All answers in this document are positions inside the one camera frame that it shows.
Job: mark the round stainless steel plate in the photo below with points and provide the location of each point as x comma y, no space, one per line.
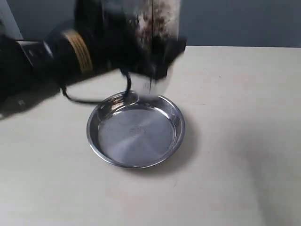
135,132

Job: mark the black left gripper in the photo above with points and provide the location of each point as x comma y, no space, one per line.
111,33

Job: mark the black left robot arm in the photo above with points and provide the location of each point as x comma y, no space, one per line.
33,72

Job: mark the clear plastic shaker bottle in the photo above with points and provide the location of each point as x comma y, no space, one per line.
156,27

